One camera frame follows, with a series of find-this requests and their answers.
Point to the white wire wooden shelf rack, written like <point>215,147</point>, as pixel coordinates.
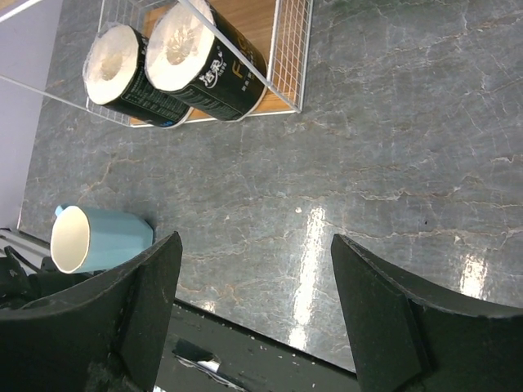
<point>280,30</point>

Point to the light blue ceramic mug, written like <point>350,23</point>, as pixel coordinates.
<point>87,239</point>

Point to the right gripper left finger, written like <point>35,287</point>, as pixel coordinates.
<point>106,333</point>

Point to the black paper towel roll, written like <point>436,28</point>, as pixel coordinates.
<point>186,60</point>

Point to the black roll front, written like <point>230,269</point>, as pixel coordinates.
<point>114,78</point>

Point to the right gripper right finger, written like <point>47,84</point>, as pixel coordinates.
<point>409,334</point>

